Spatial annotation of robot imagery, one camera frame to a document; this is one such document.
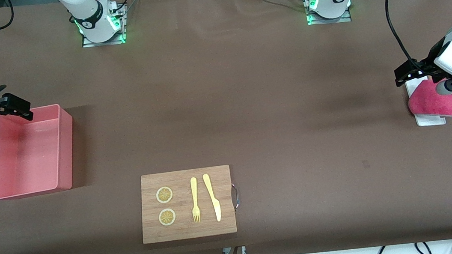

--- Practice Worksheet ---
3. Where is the pink cloth with grey edge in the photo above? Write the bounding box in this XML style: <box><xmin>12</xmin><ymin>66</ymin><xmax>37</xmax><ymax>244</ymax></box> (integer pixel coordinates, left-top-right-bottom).
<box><xmin>405</xmin><ymin>75</ymin><xmax>452</xmax><ymax>131</ymax></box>

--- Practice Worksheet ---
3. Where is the white rectangular tray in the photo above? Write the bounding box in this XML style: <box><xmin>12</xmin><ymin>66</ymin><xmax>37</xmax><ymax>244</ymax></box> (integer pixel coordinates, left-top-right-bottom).
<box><xmin>404</xmin><ymin>74</ymin><xmax>447</xmax><ymax>129</ymax></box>

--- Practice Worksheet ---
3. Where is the pink plastic bin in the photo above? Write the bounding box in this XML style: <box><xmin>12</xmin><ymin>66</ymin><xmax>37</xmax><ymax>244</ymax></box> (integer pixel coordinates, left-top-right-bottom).
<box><xmin>0</xmin><ymin>102</ymin><xmax>82</xmax><ymax>201</ymax></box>

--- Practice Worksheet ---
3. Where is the yellow lemon slice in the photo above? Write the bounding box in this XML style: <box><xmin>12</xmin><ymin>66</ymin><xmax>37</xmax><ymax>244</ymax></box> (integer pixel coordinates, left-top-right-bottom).
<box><xmin>158</xmin><ymin>208</ymin><xmax>177</xmax><ymax>227</ymax></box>
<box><xmin>155</xmin><ymin>186</ymin><xmax>174</xmax><ymax>205</ymax></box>

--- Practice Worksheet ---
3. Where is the yellow plastic fork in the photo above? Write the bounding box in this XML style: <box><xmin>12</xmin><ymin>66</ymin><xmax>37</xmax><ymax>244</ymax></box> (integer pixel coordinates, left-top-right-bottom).
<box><xmin>188</xmin><ymin>177</ymin><xmax>202</xmax><ymax>224</ymax></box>

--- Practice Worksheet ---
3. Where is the wooden cutting board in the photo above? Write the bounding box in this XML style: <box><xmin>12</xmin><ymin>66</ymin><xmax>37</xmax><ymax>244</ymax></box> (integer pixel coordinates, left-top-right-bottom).
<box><xmin>135</xmin><ymin>164</ymin><xmax>238</xmax><ymax>245</ymax></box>

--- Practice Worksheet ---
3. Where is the yellow plastic knife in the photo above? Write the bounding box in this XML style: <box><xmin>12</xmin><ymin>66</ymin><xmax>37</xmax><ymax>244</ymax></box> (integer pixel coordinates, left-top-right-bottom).
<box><xmin>202</xmin><ymin>172</ymin><xmax>223</xmax><ymax>223</ymax></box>

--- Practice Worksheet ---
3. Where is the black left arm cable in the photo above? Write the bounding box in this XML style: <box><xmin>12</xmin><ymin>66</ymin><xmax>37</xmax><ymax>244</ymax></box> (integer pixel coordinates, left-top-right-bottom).
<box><xmin>384</xmin><ymin>0</ymin><xmax>448</xmax><ymax>75</ymax></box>

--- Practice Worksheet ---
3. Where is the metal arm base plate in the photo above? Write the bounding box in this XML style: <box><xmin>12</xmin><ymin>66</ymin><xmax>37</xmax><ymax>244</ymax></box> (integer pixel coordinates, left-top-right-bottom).
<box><xmin>304</xmin><ymin>0</ymin><xmax>353</xmax><ymax>27</ymax></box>
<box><xmin>77</xmin><ymin>1</ymin><xmax>131</xmax><ymax>49</ymax></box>

